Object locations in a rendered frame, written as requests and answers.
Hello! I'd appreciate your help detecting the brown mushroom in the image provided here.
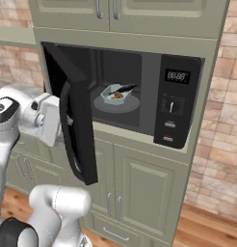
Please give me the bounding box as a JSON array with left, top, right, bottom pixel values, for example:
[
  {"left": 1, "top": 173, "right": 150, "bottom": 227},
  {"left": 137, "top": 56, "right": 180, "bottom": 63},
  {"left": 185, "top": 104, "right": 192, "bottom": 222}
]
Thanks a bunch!
[{"left": 110, "top": 91, "right": 125, "bottom": 100}]

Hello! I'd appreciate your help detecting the green base cupboard door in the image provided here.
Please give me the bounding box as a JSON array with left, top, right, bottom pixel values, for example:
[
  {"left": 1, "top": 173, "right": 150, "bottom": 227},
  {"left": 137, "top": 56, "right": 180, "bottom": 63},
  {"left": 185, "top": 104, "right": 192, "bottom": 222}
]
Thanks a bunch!
[
  {"left": 91, "top": 138, "right": 116, "bottom": 220},
  {"left": 113, "top": 144, "right": 190, "bottom": 239}
]

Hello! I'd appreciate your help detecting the pale blue tupperware container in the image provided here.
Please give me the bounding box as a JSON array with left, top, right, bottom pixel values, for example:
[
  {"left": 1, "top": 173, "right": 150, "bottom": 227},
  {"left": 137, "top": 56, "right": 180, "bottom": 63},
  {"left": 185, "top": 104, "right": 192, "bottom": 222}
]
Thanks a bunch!
[{"left": 100, "top": 83, "right": 135, "bottom": 106}]

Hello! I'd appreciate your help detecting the green drawer front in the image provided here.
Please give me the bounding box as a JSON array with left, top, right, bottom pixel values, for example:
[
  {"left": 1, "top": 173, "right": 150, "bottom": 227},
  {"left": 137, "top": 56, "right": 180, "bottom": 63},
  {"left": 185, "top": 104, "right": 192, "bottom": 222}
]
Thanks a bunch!
[{"left": 91, "top": 213, "right": 147, "bottom": 247}]

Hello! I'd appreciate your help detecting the grey microwave turntable plate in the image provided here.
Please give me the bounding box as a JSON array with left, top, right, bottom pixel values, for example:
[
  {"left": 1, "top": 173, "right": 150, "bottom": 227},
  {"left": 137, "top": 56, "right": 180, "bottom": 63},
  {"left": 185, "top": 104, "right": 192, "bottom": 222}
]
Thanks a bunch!
[{"left": 92, "top": 92, "right": 141, "bottom": 114}]

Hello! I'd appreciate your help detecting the silver base cupboard handle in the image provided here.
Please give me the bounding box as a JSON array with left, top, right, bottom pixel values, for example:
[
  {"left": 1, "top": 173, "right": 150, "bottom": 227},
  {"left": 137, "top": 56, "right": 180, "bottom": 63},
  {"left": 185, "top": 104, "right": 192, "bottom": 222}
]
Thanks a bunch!
[
  {"left": 106, "top": 191, "right": 113, "bottom": 217},
  {"left": 117, "top": 195, "right": 122, "bottom": 222}
]

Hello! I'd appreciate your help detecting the green tall cabinet frame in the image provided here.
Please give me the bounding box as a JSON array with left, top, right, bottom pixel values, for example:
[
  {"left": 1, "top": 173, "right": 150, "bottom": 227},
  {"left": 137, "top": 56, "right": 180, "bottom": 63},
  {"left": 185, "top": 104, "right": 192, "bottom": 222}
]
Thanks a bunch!
[{"left": 28, "top": 0, "right": 231, "bottom": 247}]

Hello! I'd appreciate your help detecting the silver counter cupboard handle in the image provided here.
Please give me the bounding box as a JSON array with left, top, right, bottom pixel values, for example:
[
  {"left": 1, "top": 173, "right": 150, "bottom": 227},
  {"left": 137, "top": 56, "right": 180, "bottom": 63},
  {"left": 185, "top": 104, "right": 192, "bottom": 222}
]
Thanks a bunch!
[{"left": 15, "top": 153, "right": 26, "bottom": 178}]

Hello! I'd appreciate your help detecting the black microwave oven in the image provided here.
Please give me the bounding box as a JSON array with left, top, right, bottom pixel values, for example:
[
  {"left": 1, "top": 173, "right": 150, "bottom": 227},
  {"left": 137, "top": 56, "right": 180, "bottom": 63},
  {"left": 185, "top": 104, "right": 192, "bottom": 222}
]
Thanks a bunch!
[{"left": 41, "top": 41, "right": 205, "bottom": 151}]

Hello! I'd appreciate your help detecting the silver drawer handle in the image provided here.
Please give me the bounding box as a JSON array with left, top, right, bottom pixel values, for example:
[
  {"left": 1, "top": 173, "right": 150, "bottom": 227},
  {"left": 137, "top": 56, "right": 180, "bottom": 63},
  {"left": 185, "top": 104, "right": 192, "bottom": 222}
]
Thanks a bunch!
[{"left": 102, "top": 226, "right": 131, "bottom": 242}]

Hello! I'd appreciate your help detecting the dark fish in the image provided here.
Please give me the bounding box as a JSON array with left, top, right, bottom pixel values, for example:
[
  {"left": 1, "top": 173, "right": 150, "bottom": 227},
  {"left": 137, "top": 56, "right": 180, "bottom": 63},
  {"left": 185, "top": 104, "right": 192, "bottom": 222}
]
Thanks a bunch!
[{"left": 108, "top": 83, "right": 138, "bottom": 96}]

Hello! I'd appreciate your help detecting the silver wall cupboard handle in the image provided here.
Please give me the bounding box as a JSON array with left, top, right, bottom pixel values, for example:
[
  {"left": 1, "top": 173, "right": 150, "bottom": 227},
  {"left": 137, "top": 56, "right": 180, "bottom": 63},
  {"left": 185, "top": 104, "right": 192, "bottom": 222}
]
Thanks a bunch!
[
  {"left": 95, "top": 0, "right": 105, "bottom": 20},
  {"left": 112, "top": 0, "right": 122, "bottom": 20}
]

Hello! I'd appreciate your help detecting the black microwave door handle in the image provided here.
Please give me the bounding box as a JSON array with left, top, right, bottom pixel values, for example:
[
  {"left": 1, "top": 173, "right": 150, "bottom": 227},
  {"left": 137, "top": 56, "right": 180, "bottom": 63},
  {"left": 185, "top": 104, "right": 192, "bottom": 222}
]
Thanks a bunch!
[{"left": 59, "top": 80, "right": 90, "bottom": 182}]

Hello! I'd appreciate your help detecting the green counter cupboard door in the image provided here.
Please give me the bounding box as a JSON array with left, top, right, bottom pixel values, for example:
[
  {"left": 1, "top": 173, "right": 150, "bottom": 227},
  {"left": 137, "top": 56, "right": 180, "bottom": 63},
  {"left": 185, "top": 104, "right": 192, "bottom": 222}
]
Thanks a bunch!
[
  {"left": 26, "top": 153, "right": 75, "bottom": 191},
  {"left": 5, "top": 150, "right": 32, "bottom": 195}
]

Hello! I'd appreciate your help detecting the green wall cupboard door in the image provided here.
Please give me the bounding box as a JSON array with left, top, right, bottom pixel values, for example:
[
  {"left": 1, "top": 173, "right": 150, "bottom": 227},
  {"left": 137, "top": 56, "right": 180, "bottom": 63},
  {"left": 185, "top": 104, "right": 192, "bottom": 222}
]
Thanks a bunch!
[
  {"left": 108, "top": 0, "right": 229, "bottom": 41},
  {"left": 28, "top": 0, "right": 111, "bottom": 32}
]

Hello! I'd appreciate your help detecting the black microwave door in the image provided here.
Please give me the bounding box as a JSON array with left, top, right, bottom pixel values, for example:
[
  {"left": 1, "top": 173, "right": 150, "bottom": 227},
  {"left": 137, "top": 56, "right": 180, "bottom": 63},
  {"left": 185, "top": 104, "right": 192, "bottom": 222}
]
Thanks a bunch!
[{"left": 41, "top": 41, "right": 99, "bottom": 187}]

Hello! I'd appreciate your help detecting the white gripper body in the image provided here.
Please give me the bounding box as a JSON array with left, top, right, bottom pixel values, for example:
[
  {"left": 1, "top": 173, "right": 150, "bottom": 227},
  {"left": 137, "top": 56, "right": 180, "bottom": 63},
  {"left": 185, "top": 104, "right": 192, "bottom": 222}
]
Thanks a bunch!
[{"left": 39, "top": 93, "right": 66, "bottom": 148}]

